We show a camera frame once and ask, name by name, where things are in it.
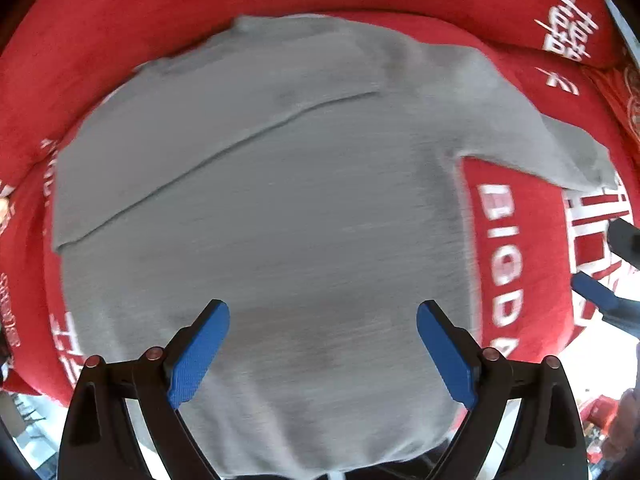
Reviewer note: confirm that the red printed bolster cushion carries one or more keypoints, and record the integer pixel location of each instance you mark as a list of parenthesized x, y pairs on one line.
[(150, 20)]

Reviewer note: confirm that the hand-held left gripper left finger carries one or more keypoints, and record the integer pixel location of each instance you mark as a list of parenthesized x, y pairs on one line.
[(197, 355)]

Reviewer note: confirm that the grey towel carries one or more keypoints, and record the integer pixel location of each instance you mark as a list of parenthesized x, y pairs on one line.
[(280, 200)]

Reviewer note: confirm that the red box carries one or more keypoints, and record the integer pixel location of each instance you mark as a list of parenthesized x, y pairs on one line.
[(605, 407)]

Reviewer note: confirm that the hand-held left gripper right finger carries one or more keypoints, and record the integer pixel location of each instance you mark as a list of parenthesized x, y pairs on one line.
[(447, 355)]

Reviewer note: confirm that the red printed blanket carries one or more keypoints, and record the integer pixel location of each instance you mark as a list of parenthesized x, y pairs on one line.
[(520, 240)]

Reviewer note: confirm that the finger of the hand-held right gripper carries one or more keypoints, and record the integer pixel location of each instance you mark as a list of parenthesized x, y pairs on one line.
[(592, 291), (624, 237)]

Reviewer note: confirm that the orange patterned cloth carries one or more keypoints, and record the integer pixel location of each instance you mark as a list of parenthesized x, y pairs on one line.
[(625, 100)]

